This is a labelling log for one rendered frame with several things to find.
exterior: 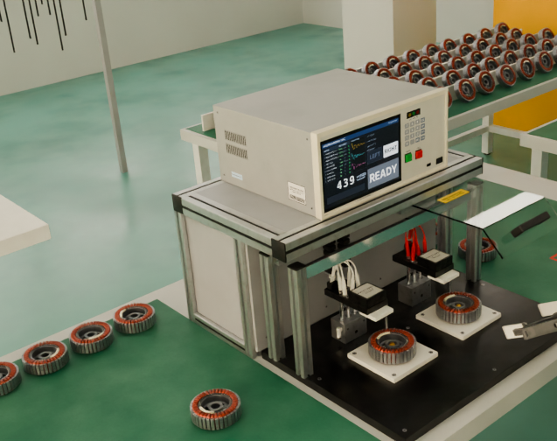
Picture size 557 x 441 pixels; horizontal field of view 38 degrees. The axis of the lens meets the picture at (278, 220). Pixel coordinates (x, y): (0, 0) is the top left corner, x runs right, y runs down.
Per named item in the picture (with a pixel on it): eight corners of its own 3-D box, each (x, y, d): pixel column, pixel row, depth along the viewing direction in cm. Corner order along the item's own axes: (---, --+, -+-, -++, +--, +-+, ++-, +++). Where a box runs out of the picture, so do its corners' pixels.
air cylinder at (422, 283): (431, 297, 218) (431, 278, 216) (412, 307, 214) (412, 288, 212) (416, 290, 222) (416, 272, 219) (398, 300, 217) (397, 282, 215)
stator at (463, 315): (490, 312, 206) (490, 300, 204) (462, 330, 200) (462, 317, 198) (455, 297, 214) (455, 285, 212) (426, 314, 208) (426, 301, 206)
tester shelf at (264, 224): (483, 173, 215) (483, 157, 213) (285, 263, 176) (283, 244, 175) (362, 140, 246) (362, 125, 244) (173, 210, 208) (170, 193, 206)
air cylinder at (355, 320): (367, 332, 204) (366, 312, 202) (345, 344, 200) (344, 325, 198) (352, 325, 208) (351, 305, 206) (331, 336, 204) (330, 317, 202)
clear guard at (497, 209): (563, 225, 198) (565, 202, 195) (503, 259, 184) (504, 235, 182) (456, 192, 221) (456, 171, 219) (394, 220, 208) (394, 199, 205)
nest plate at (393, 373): (438, 356, 192) (438, 352, 192) (393, 383, 184) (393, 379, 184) (391, 332, 203) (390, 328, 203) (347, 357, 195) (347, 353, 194)
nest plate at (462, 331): (501, 317, 206) (501, 312, 206) (463, 340, 198) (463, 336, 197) (453, 297, 217) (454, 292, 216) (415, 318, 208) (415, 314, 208)
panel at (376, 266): (435, 259, 237) (435, 162, 225) (258, 352, 200) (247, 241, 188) (433, 258, 238) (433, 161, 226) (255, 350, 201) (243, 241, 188)
